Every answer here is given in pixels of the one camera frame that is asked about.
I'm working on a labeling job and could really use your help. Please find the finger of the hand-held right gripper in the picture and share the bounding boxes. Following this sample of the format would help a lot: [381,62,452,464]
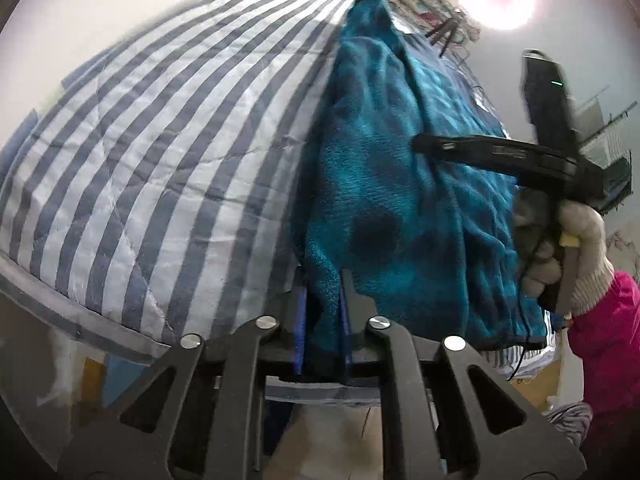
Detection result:
[412,134,493,171]

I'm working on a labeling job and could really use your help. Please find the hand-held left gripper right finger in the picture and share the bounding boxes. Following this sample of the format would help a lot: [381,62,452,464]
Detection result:
[339,271,587,480]

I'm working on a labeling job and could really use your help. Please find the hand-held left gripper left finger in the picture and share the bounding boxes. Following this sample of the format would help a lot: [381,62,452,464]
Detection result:
[57,285,307,480]

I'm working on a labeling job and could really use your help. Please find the teal fleece jacket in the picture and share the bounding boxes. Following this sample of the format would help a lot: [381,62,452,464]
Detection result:
[292,0,548,381]

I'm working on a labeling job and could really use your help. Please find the person's right hand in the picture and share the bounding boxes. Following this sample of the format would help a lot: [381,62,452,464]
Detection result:
[512,195,615,318]

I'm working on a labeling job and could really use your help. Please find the black tripod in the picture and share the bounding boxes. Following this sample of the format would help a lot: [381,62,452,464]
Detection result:
[425,7,466,58]

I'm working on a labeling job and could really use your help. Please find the blue white striped quilt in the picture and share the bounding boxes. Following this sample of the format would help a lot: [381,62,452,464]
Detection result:
[0,0,361,366]

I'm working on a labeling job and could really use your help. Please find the grey striped cloth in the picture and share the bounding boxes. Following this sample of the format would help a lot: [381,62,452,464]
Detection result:
[545,400,596,450]

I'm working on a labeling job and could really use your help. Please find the black cable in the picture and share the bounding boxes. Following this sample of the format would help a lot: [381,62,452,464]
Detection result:
[507,240,556,381]

